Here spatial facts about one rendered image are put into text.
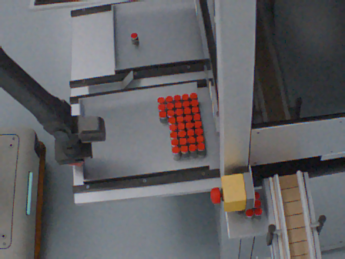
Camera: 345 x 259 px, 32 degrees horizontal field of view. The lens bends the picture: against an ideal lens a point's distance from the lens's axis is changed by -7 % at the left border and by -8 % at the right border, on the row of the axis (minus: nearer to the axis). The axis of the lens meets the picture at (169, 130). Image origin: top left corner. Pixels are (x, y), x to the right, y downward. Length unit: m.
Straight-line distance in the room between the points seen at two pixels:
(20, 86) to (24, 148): 1.22
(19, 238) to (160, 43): 0.95
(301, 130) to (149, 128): 0.51
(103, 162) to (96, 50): 0.38
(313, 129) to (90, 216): 1.41
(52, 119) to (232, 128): 0.41
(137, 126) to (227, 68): 0.66
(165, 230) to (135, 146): 0.88
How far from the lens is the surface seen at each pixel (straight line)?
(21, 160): 2.51
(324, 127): 1.45
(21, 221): 2.42
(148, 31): 1.96
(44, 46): 3.15
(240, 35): 1.09
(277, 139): 1.45
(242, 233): 1.64
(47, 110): 1.42
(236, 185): 1.52
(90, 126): 1.53
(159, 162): 1.72
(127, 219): 2.62
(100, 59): 1.92
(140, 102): 1.82
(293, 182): 1.64
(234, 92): 1.25
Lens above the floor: 2.43
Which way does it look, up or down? 61 degrees down
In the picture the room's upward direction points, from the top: 9 degrees counter-clockwise
